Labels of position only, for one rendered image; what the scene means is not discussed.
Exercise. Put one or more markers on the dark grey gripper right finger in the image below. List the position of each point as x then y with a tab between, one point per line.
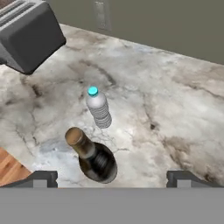
180	178

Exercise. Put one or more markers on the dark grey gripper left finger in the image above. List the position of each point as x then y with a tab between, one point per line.
43	178

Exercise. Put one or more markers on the dark brown wine bottle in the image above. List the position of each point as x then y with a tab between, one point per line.
94	157

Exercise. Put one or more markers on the clear water bottle, cyan cap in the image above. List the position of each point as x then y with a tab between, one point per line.
99	109

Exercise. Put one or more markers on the dark grey toaster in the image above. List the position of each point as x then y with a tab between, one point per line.
27	35

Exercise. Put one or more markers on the grey wall outlet plate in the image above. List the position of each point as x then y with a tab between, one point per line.
101	14

